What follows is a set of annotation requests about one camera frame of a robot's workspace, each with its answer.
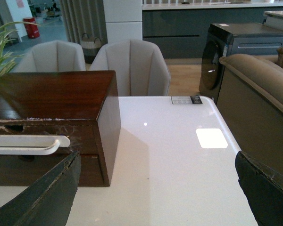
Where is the right beige chair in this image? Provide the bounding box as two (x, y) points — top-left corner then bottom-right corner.
(89, 39), (171, 96)

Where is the left beige chair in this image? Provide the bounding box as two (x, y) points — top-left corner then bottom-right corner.
(12, 40), (86, 73)

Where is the black washing machine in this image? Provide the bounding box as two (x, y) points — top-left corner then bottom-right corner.
(199, 23), (283, 105)

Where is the grey kitchen counter cabinet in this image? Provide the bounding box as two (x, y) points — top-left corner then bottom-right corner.
(142, 0), (283, 59)

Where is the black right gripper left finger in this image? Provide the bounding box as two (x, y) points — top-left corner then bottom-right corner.
(0, 152), (81, 226)

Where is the woven storage basket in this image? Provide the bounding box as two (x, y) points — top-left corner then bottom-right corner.
(80, 33), (101, 64)

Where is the black white table sticker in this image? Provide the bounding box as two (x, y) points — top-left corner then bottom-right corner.
(171, 96), (202, 104)

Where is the beige chair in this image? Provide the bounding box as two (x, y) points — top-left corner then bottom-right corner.
(89, 39), (171, 96)
(12, 40), (86, 73)

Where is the green potted plant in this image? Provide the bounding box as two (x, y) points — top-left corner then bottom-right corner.
(0, 21), (38, 77)

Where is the beige sofa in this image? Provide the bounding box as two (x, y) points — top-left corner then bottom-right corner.
(217, 47), (283, 175)

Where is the white drawer handle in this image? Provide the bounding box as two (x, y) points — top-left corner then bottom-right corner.
(0, 135), (70, 155)

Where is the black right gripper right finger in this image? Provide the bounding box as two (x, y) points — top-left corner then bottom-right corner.
(235, 151), (283, 226)

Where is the wooden drawer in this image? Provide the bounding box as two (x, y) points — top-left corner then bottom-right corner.
(0, 125), (97, 155)
(0, 155), (106, 186)

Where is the dark wooden drawer cabinet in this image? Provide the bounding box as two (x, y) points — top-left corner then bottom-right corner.
(0, 71), (121, 186)

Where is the red box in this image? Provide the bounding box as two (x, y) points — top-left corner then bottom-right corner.
(23, 17), (40, 39)

